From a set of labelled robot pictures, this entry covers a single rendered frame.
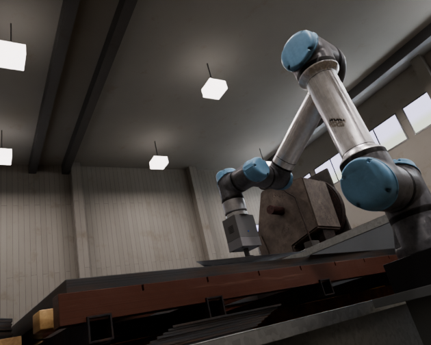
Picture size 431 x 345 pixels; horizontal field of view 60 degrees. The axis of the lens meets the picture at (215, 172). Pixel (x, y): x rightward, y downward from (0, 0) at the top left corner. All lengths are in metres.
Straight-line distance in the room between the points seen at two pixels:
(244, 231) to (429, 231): 0.50
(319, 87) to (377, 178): 0.30
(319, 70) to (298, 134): 0.25
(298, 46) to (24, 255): 10.71
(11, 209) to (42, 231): 1.03
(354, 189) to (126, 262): 11.09
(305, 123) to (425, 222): 0.46
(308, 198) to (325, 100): 4.81
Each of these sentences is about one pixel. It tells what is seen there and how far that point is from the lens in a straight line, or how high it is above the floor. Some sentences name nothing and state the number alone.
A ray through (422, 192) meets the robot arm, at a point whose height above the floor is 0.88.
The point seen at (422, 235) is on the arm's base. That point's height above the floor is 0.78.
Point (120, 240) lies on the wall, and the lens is 11.97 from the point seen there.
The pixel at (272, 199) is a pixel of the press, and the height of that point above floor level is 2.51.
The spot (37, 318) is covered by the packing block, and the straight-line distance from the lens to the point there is 0.91.
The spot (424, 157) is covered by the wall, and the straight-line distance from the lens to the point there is 12.20.
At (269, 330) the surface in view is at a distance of 0.80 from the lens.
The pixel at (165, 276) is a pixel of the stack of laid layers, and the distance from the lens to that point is 0.97.
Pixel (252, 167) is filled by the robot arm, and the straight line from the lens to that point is 1.15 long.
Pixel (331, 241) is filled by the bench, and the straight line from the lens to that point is 2.25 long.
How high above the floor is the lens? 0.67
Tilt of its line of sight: 24 degrees up
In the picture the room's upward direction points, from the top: 14 degrees counter-clockwise
